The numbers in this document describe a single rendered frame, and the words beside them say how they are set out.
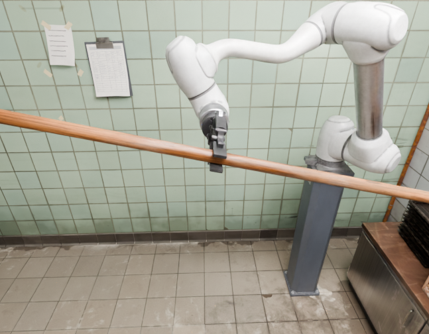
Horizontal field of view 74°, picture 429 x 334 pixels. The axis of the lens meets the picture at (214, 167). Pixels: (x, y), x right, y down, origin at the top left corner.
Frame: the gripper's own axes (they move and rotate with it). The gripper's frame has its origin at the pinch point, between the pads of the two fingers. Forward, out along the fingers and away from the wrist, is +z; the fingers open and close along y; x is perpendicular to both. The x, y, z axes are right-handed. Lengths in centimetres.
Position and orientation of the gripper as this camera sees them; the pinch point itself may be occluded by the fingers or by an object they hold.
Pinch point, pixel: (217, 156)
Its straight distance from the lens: 66.0
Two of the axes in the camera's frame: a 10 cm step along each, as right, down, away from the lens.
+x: -9.7, -1.8, -1.4
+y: -2.3, 8.4, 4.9
